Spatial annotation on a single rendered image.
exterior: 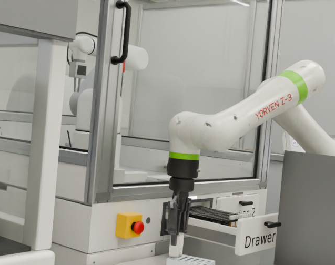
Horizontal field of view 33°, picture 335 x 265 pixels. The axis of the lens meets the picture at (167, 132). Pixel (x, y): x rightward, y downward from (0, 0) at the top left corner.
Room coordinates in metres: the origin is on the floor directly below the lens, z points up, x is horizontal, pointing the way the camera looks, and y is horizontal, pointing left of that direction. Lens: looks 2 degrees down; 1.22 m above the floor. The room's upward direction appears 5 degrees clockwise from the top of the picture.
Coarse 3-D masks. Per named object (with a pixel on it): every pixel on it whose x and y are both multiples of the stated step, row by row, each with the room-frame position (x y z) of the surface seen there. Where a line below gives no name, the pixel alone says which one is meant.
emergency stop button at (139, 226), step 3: (138, 222) 1.70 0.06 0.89; (141, 222) 1.71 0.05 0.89; (135, 225) 1.70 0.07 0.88; (138, 225) 1.70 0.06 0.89; (141, 225) 1.71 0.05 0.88; (135, 228) 1.69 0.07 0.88; (138, 228) 1.70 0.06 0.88; (141, 228) 1.71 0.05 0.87; (135, 231) 1.70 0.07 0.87; (138, 231) 1.70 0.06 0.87; (141, 231) 1.71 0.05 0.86; (138, 234) 1.71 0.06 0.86
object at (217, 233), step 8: (192, 224) 1.84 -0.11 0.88; (200, 224) 1.82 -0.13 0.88; (208, 224) 1.80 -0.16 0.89; (216, 224) 1.78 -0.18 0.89; (192, 232) 1.83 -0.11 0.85; (200, 232) 1.81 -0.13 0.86; (208, 232) 1.79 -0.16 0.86; (216, 232) 1.77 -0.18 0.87; (224, 232) 1.76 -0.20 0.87; (232, 232) 1.74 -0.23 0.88; (208, 240) 1.79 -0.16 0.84; (216, 240) 1.77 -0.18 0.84; (224, 240) 1.75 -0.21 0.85; (232, 240) 1.73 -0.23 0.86
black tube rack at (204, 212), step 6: (192, 210) 1.97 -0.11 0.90; (198, 210) 1.97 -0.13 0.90; (204, 210) 1.98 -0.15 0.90; (210, 210) 2.00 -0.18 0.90; (216, 210) 2.02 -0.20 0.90; (222, 210) 2.02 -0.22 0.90; (192, 216) 2.01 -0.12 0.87; (198, 216) 1.87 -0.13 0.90; (204, 216) 1.87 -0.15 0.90; (210, 216) 1.89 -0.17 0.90; (216, 216) 1.89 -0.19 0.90; (222, 216) 1.90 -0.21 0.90; (228, 216) 1.91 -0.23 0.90; (216, 222) 1.93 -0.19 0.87
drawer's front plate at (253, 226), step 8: (256, 216) 1.79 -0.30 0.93; (264, 216) 1.80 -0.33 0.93; (272, 216) 1.84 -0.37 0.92; (240, 224) 1.70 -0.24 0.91; (248, 224) 1.73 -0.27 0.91; (256, 224) 1.76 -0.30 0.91; (240, 232) 1.70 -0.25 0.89; (248, 232) 1.73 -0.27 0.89; (256, 232) 1.77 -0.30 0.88; (264, 232) 1.80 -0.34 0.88; (272, 232) 1.85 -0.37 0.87; (240, 240) 1.70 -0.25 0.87; (248, 240) 1.73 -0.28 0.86; (256, 240) 1.77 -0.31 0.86; (240, 248) 1.70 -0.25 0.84; (248, 248) 1.74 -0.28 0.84; (256, 248) 1.77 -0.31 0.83; (264, 248) 1.81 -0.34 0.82
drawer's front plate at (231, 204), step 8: (224, 200) 2.15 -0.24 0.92; (232, 200) 2.19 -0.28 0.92; (240, 200) 2.24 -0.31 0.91; (248, 200) 2.28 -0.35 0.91; (256, 200) 2.33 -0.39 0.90; (216, 208) 2.14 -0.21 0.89; (224, 208) 2.15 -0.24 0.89; (232, 208) 2.20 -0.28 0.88; (240, 208) 2.24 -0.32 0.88; (248, 208) 2.29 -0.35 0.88; (256, 208) 2.34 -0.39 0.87
